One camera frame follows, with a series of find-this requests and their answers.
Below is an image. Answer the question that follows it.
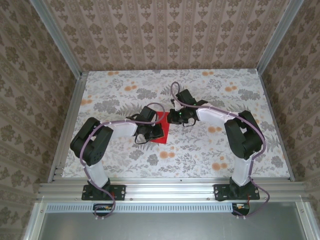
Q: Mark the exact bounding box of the red paper sheet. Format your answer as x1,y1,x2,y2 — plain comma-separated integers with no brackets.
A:
149,111,171,145

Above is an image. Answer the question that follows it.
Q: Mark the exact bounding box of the grey metal sheet panel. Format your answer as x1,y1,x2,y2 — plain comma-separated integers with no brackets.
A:
37,211,305,240

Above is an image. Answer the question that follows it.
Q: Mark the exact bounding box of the floral tablecloth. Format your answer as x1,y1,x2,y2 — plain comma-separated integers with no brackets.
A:
61,69,292,179

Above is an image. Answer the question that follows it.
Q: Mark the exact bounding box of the small black controller board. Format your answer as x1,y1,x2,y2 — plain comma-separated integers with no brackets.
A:
231,203,251,216
93,203,114,217

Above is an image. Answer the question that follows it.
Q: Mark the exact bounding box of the thin black cable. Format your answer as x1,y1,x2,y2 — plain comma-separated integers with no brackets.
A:
183,117,198,128
134,133,151,145

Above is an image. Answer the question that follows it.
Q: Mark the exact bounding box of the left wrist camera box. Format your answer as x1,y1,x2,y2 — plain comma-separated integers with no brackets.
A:
138,106,157,123

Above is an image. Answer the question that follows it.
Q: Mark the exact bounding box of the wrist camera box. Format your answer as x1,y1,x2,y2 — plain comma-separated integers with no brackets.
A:
174,88,197,106
138,106,157,123

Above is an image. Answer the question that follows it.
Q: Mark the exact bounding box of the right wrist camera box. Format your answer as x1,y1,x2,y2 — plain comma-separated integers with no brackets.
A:
174,88,197,106

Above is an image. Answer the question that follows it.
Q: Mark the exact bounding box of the aluminium rail beam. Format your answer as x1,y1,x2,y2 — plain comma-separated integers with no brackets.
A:
36,178,309,201

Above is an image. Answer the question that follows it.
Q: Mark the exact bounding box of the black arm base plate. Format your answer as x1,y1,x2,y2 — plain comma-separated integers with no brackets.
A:
81,184,126,201
214,184,261,202

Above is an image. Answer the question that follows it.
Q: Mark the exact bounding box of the aluminium side rail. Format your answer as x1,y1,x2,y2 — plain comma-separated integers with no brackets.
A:
257,71,296,183
47,71,89,183

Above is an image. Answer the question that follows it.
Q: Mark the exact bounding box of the slotted white cable duct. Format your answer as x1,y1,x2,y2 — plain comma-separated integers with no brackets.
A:
46,202,251,213

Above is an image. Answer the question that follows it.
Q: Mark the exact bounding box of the purple cable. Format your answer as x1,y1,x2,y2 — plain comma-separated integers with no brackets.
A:
79,102,166,221
170,81,271,221

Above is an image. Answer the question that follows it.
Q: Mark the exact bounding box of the aluminium frame post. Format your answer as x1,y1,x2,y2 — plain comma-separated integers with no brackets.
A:
256,0,310,76
31,0,85,78

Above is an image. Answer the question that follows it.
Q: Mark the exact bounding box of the aluminium lower frame bar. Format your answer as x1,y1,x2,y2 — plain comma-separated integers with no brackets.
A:
23,201,48,240
294,201,320,240

